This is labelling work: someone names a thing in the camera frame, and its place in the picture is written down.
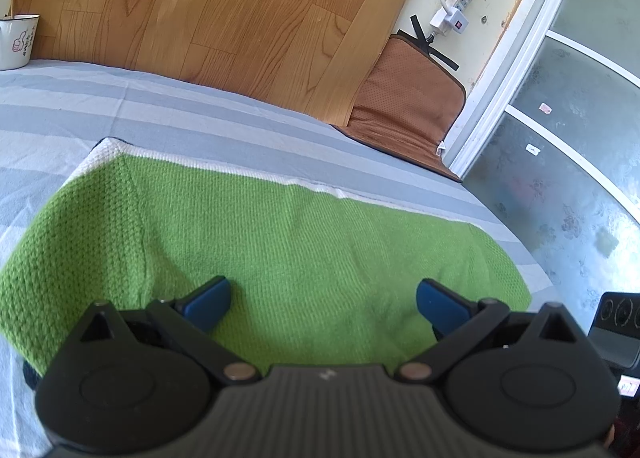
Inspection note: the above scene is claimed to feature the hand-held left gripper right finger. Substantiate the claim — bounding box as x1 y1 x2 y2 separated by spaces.
397 278 576 385

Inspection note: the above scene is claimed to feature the white framed frosted glass door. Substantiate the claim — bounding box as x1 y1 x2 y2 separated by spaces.
442 0 640 319

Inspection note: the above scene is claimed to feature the striped blue bed sheet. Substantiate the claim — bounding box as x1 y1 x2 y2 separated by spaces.
0 58 557 458

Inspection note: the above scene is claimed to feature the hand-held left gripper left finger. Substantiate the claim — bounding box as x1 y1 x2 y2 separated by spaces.
80 275 262 385

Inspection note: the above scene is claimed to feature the wood pattern wall sheet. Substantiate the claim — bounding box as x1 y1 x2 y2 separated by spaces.
10 0 453 125

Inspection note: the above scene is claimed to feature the white plug adapter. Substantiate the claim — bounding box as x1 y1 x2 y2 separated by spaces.
431 8 471 37

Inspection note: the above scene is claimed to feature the black tape strip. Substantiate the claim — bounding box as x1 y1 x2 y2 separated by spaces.
427 50 461 72
410 14 439 57

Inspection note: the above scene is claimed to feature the green knit sweater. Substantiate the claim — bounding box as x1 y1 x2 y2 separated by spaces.
0 137 533 391

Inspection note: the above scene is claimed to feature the white enamel mug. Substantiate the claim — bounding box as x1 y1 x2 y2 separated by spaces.
0 14 41 71

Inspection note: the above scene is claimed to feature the brown mesh cushion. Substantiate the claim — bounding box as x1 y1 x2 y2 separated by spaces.
332 33 468 184

